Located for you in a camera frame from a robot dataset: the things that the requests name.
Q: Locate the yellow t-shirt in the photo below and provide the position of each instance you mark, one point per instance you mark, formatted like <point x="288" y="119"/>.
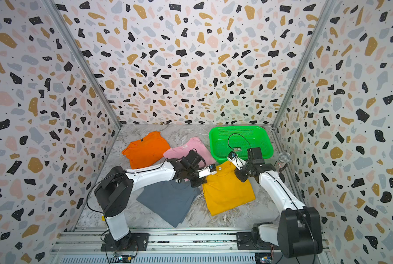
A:
<point x="223" y="191"/>

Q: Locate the orange t-shirt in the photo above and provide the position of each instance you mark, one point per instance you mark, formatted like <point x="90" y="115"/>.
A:
<point x="146" y="151"/>

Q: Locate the right circuit board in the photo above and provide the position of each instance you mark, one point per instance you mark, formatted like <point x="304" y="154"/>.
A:
<point x="263" y="258"/>

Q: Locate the aluminium rail frame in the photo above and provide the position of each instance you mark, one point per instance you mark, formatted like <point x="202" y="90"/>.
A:
<point x="212" y="245"/>

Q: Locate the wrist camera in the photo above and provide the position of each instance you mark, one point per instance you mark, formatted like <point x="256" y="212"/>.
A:
<point x="236" y="161"/>
<point x="209" y="170"/>

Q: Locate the left circuit board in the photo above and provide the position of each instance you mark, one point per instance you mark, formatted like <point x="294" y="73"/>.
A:
<point x="123" y="259"/>

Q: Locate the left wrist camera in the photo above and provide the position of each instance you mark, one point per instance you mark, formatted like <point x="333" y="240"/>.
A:
<point x="209" y="170"/>

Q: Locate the clear plastic bottle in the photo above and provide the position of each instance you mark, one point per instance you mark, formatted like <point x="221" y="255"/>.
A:
<point x="282" y="162"/>

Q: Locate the grey t-shirt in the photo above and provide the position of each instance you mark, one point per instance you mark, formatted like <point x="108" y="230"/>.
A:
<point x="169" y="199"/>

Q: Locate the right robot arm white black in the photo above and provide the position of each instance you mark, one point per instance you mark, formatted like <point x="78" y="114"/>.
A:
<point x="298" y="232"/>

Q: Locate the green plastic basket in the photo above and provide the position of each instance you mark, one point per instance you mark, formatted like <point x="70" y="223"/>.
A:
<point x="239" y="139"/>

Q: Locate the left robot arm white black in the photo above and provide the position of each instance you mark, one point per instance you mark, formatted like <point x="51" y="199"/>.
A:
<point x="113" y="192"/>

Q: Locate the pink t-shirt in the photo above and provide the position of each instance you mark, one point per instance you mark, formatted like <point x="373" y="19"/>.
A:
<point x="193" y="143"/>

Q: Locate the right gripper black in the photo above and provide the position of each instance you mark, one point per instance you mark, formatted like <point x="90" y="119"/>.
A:
<point x="238" y="174"/>

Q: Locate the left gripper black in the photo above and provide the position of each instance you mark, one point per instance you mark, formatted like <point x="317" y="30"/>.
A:
<point x="201" y="181"/>

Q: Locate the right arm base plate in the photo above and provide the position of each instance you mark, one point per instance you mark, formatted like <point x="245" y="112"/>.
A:
<point x="245" y="241"/>

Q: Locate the circuit board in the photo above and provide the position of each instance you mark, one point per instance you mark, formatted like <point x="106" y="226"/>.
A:
<point x="263" y="258"/>
<point x="123" y="259"/>

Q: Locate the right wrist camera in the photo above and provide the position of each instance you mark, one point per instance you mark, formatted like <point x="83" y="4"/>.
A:
<point x="236" y="161"/>

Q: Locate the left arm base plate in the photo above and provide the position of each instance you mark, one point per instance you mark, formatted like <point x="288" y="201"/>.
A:
<point x="131" y="242"/>

